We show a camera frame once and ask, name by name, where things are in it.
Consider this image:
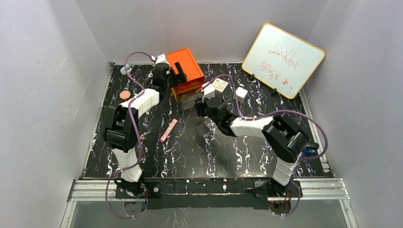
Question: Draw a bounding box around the aluminium rail frame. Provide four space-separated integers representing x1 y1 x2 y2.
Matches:
61 178 357 228

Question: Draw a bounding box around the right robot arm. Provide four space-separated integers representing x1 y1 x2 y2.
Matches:
167 63 316 186

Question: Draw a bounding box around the pink lipstick box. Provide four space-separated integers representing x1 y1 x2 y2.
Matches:
160 119 177 143

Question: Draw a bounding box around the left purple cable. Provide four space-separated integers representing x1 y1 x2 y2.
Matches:
105 51 155 219

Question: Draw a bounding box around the orange drawer organizer box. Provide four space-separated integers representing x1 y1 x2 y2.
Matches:
167 48 205 102

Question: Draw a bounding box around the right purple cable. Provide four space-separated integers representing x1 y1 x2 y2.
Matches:
201 74 329 217

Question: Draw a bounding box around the clear plastic drawer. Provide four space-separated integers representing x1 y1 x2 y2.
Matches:
180 90 203 110

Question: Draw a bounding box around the yellow framed whiteboard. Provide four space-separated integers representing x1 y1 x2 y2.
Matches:
242 23 326 99

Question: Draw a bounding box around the purple cable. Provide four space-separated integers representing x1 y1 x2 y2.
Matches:
201 74 329 217
105 51 155 219

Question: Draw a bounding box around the white cube box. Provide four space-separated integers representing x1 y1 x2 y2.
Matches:
234 87 248 103

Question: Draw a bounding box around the blue black stapler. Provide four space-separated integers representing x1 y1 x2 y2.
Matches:
303 142 320 154

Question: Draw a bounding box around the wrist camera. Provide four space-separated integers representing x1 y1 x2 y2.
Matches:
155 54 169 64
202 84 215 103

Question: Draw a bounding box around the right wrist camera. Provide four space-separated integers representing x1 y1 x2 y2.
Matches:
202 84 215 103

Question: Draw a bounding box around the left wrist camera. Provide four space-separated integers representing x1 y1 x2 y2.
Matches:
155 54 169 64

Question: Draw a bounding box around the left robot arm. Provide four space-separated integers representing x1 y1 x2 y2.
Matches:
102 63 175 182

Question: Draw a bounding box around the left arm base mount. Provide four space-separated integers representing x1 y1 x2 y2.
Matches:
114 178 162 199

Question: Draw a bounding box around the white printed box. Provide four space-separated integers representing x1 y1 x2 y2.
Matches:
212 78 229 93

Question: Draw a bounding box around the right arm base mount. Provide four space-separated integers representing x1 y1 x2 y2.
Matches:
251 180 303 199

